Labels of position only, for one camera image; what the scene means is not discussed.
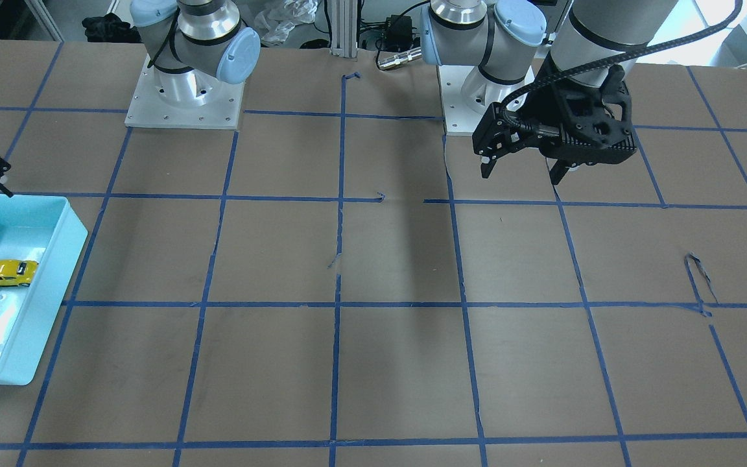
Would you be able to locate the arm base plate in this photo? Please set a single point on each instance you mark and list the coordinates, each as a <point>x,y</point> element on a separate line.
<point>466,93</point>
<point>191,100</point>

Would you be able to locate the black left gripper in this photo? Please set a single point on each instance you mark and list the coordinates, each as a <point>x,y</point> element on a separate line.
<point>560,104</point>

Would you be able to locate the yellow beetle toy car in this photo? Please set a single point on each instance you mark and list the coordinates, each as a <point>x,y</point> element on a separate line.
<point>17,273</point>

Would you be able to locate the light blue plastic bin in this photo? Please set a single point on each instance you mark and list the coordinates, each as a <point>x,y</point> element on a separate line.
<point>46,230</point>

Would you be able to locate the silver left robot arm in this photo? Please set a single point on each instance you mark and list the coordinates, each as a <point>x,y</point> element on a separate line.
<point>501,39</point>

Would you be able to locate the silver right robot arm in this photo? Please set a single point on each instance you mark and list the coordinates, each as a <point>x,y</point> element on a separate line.
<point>199,54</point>

